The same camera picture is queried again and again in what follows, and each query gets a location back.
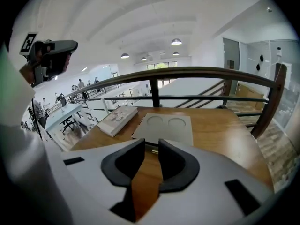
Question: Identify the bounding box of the person's left forearm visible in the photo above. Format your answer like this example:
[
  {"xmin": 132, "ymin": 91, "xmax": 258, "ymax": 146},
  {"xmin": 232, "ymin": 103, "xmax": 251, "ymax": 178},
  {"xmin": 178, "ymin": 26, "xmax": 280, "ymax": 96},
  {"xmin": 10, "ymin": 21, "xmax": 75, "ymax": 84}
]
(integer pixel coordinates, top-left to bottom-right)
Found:
[{"xmin": 18, "ymin": 63, "xmax": 36, "ymax": 85}]

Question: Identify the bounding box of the white glass-top table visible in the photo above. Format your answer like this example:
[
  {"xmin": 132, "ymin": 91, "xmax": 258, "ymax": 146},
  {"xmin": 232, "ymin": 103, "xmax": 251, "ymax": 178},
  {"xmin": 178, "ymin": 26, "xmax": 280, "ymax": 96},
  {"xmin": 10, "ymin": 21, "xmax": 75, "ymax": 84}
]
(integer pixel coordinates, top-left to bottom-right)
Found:
[{"xmin": 44, "ymin": 103, "xmax": 85, "ymax": 138}]

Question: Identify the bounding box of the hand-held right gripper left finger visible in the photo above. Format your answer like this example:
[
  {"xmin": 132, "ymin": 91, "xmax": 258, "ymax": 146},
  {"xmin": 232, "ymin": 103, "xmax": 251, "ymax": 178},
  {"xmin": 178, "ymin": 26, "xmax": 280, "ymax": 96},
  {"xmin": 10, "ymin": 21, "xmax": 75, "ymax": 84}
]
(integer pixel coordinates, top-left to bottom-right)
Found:
[{"xmin": 60, "ymin": 138, "xmax": 146, "ymax": 225}]

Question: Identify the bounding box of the low wooden cabinet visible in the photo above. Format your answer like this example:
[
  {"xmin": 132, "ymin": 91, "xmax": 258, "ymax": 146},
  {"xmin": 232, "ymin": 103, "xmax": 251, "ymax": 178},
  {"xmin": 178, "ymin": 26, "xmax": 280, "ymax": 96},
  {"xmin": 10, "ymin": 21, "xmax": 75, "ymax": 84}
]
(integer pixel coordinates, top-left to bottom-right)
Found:
[{"xmin": 235, "ymin": 82, "xmax": 267, "ymax": 110}]

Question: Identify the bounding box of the large window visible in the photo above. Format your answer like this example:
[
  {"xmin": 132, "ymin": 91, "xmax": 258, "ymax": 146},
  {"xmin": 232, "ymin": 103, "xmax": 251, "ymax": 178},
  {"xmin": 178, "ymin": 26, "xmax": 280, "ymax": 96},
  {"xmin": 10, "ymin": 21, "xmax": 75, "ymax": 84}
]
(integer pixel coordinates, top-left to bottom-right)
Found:
[{"xmin": 147, "ymin": 61, "xmax": 177, "ymax": 70}]

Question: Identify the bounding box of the glass partition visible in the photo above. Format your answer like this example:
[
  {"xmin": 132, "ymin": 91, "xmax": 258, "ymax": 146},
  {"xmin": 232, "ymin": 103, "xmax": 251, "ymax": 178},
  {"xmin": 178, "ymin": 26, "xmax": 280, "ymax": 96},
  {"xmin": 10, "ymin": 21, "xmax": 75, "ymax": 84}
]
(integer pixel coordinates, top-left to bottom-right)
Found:
[{"xmin": 247, "ymin": 40, "xmax": 300, "ymax": 128}]

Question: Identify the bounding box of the brown wooden railing post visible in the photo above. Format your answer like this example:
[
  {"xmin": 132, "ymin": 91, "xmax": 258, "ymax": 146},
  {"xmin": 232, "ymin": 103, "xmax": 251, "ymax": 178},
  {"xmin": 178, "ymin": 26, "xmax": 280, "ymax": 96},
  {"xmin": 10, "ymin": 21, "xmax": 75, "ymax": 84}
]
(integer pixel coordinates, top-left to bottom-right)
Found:
[{"xmin": 250, "ymin": 63, "xmax": 288, "ymax": 139}]

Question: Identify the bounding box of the person's left hand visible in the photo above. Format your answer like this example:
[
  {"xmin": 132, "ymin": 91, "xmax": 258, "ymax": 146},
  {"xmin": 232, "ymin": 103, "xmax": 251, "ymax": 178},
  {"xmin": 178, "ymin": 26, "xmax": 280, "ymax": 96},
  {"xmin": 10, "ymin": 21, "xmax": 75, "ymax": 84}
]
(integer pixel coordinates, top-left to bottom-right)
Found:
[{"xmin": 41, "ymin": 52, "xmax": 71, "ymax": 78}]

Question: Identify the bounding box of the black office chair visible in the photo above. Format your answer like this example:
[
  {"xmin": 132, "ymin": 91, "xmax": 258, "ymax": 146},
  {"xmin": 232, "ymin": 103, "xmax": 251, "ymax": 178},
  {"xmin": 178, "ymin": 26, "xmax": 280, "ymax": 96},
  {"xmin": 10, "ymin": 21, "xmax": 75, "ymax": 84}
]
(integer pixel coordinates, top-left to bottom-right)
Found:
[{"xmin": 58, "ymin": 117, "xmax": 79, "ymax": 135}]

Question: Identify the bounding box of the wooden table with hairpin legs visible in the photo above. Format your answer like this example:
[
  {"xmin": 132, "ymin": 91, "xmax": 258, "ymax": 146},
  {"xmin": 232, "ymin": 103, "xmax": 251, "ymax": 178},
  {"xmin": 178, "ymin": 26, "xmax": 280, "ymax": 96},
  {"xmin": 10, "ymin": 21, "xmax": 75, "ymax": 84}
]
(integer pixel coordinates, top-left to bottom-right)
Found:
[{"xmin": 70, "ymin": 105, "xmax": 275, "ymax": 222}]

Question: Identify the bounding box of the grey metal box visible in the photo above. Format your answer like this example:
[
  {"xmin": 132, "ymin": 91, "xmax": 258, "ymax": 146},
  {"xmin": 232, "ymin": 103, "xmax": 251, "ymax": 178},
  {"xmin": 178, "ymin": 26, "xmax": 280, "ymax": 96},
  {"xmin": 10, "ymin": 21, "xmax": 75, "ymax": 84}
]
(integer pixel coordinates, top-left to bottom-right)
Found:
[{"xmin": 131, "ymin": 112, "xmax": 194, "ymax": 147}]

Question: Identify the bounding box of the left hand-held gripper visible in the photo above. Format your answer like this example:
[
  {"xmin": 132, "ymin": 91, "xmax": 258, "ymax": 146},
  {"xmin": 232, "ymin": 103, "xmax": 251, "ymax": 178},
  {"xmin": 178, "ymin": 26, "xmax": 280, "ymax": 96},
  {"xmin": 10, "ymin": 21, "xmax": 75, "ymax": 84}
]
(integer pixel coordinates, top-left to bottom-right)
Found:
[{"xmin": 19, "ymin": 32, "xmax": 79, "ymax": 84}]

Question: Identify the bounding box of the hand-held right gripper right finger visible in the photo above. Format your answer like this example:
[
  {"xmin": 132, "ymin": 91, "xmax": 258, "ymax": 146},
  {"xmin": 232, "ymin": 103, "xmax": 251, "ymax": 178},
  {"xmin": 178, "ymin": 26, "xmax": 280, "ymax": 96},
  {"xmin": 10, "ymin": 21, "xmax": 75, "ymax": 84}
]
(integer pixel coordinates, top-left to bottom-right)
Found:
[{"xmin": 137, "ymin": 138, "xmax": 275, "ymax": 225}]

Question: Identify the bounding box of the white book with photo cover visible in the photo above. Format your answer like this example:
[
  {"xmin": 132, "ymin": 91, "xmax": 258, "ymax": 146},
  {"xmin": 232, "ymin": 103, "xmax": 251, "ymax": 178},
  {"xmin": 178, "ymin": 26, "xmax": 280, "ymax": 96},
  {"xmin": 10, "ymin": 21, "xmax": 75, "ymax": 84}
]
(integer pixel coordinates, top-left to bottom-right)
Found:
[{"xmin": 96, "ymin": 105, "xmax": 139, "ymax": 137}]

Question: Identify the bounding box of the grey-green door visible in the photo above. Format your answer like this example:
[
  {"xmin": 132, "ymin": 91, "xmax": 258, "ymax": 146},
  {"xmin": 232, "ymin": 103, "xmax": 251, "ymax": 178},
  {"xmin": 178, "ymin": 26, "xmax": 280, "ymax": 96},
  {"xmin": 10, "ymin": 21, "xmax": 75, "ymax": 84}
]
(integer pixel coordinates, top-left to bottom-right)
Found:
[{"xmin": 222, "ymin": 37, "xmax": 240, "ymax": 96}]

